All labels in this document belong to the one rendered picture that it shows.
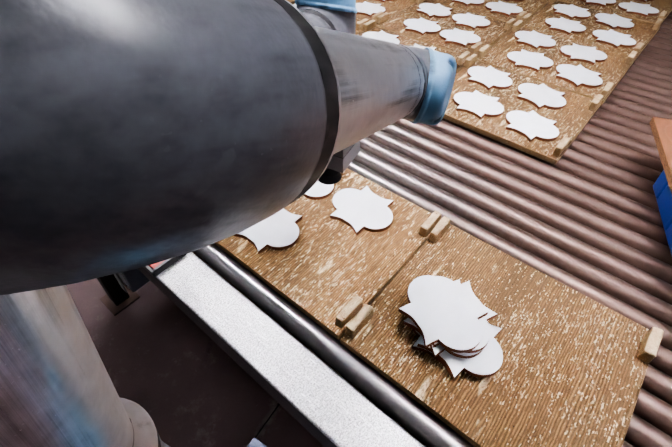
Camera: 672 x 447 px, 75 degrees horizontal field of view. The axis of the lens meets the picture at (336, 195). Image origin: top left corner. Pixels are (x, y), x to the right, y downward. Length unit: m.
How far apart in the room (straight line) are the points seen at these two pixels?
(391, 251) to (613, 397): 0.42
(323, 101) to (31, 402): 0.24
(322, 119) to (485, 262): 0.77
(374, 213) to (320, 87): 0.78
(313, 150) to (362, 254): 0.72
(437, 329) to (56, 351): 0.56
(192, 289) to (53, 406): 0.58
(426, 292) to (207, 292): 0.40
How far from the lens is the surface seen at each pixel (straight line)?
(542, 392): 0.80
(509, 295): 0.87
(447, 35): 1.71
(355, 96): 0.22
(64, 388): 0.33
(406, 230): 0.92
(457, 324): 0.75
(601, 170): 1.27
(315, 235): 0.90
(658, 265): 1.08
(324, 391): 0.76
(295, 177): 0.15
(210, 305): 0.86
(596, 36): 1.90
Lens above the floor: 1.62
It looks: 44 degrees down
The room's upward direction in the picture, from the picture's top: straight up
